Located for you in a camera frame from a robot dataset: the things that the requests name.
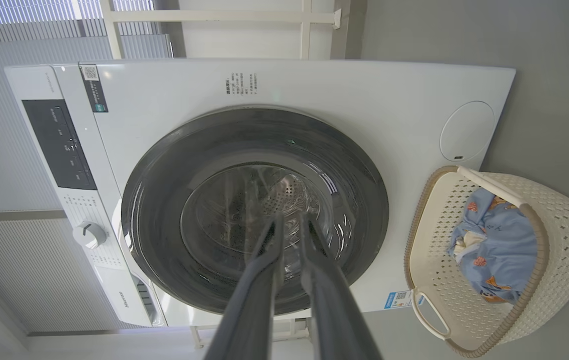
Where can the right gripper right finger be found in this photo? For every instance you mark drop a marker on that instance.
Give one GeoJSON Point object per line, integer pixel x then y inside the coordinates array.
{"type": "Point", "coordinates": [334, 310]}

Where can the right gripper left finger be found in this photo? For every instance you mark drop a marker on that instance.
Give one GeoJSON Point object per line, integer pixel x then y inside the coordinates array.
{"type": "Point", "coordinates": [249, 310]}

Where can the white garment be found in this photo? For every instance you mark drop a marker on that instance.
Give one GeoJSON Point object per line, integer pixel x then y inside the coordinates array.
{"type": "Point", "coordinates": [467, 245]}

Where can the blue cartoon print garment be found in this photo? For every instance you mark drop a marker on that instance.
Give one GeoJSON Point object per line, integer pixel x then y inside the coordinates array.
{"type": "Point", "coordinates": [504, 240]}

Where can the white appliance control knob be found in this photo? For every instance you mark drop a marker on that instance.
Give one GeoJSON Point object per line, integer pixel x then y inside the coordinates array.
{"type": "Point", "coordinates": [89, 235]}

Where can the white front-load washing machine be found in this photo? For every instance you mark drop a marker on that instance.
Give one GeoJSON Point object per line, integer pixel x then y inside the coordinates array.
{"type": "Point", "coordinates": [364, 100]}

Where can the blue energy label sticker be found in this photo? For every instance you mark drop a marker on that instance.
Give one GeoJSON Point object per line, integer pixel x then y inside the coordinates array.
{"type": "Point", "coordinates": [399, 299]}

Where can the cream perforated laundry basket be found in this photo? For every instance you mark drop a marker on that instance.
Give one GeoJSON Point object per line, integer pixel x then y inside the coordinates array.
{"type": "Point", "coordinates": [429, 280]}

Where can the white detergent drawer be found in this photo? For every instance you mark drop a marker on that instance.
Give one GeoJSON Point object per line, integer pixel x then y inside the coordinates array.
{"type": "Point", "coordinates": [124, 300]}

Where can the white metal frame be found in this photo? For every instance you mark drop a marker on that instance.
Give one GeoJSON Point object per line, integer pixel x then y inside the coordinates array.
{"type": "Point", "coordinates": [214, 16]}

